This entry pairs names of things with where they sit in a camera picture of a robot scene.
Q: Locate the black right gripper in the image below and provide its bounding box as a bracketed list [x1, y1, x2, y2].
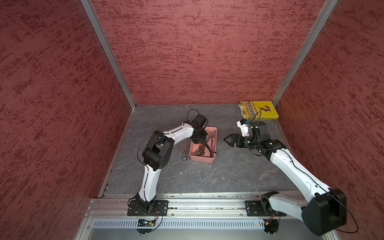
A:
[223, 133, 260, 148]

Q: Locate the orange handled adjustable wrench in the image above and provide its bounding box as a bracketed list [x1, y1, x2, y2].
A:
[199, 137, 217, 158]

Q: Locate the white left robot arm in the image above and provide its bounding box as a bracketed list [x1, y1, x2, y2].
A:
[135, 118, 209, 212]

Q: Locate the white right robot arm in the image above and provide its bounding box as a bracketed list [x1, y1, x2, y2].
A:
[224, 134, 347, 236]

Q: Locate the pink plastic storage box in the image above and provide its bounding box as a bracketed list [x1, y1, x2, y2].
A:
[189, 127, 218, 164]

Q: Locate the yellow book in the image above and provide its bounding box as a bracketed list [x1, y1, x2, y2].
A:
[239, 101, 279, 121]

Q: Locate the left controller board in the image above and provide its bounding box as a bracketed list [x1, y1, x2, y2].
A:
[138, 219, 157, 228]

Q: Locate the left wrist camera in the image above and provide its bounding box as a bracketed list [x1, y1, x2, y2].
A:
[192, 114, 208, 128]

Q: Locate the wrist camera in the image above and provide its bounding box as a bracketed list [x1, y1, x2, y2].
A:
[192, 114, 208, 128]
[236, 118, 271, 139]

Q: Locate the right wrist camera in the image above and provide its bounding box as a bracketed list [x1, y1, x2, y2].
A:
[236, 118, 271, 139]

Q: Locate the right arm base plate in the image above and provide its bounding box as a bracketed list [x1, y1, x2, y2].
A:
[245, 201, 287, 218]

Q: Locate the aluminium front rail frame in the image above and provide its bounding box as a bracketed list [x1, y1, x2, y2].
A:
[76, 192, 318, 240]

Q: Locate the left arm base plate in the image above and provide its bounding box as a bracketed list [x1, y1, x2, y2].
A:
[127, 200, 169, 217]

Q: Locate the aluminium corner post right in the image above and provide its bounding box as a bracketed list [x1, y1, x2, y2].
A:
[272, 0, 338, 106]

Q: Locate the aluminium corner post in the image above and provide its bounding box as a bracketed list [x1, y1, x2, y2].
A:
[81, 0, 137, 111]
[272, 0, 338, 106]

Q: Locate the aluminium corner post left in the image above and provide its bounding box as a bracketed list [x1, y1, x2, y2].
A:
[81, 0, 137, 111]

